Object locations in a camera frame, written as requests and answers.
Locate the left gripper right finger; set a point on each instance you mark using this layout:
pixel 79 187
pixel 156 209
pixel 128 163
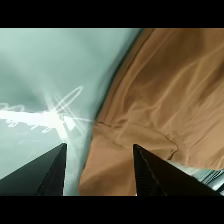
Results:
pixel 156 176

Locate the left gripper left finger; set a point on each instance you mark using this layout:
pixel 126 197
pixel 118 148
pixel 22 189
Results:
pixel 46 176

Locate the brown T-shirt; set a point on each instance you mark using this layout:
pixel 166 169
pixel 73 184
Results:
pixel 160 100

